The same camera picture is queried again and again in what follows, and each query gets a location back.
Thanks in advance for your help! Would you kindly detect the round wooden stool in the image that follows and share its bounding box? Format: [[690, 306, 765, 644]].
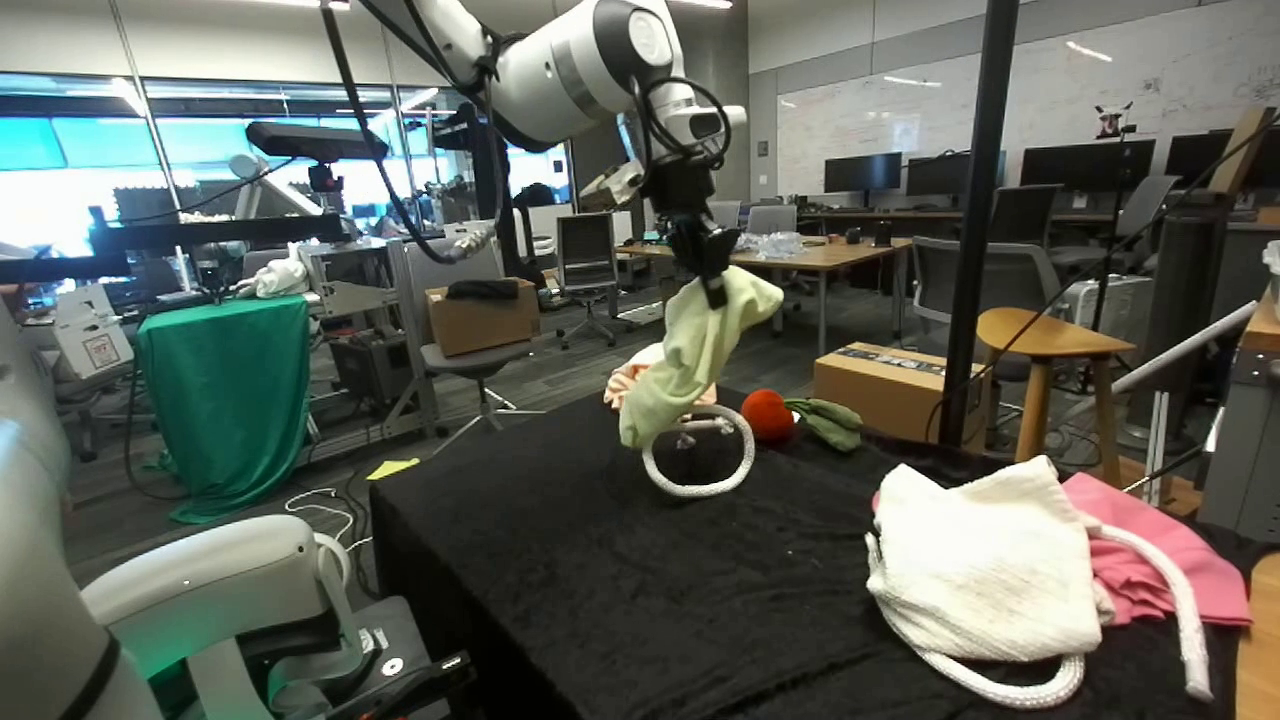
[[976, 306, 1132, 481]]

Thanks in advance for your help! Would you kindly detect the black table cloth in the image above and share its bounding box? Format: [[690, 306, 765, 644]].
[[370, 401, 1235, 720]]

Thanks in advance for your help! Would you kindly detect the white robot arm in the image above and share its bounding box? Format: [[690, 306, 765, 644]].
[[353, 0, 748, 306]]

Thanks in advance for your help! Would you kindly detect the white towel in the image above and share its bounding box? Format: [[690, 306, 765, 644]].
[[864, 456, 1100, 663]]

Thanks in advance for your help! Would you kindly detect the black vertical pole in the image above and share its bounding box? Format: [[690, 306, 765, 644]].
[[940, 0, 1018, 448]]

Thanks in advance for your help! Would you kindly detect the cardboard box on floor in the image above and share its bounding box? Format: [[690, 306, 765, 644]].
[[813, 340, 948, 444]]

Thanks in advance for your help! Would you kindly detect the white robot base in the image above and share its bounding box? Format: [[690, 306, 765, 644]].
[[0, 305, 472, 720]]

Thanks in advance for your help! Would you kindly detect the cardboard box on chair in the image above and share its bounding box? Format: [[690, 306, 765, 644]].
[[428, 277, 540, 354]]

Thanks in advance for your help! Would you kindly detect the wooden office table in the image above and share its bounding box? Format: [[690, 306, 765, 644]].
[[622, 234, 910, 354]]

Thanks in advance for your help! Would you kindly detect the red plush tomato toy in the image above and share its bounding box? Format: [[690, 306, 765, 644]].
[[741, 387, 795, 448]]

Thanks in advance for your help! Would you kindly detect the pale yellow cloth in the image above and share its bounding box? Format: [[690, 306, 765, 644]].
[[618, 266, 785, 448]]

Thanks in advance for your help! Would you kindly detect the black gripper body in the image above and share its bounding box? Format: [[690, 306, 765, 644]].
[[644, 158, 711, 257]]

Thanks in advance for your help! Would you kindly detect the green draped cloth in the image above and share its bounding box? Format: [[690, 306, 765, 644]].
[[136, 295, 307, 522]]

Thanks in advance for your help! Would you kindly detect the pink cloth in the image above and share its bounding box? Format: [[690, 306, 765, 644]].
[[1058, 467, 1254, 634]]

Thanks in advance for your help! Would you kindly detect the green plush vegetable toy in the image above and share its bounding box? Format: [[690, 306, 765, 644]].
[[790, 397, 864, 452]]

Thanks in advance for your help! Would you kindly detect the peach folded towel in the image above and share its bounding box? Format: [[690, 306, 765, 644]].
[[601, 342, 664, 410]]

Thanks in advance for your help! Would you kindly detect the white rope loop back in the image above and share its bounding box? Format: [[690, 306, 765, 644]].
[[635, 402, 758, 502]]

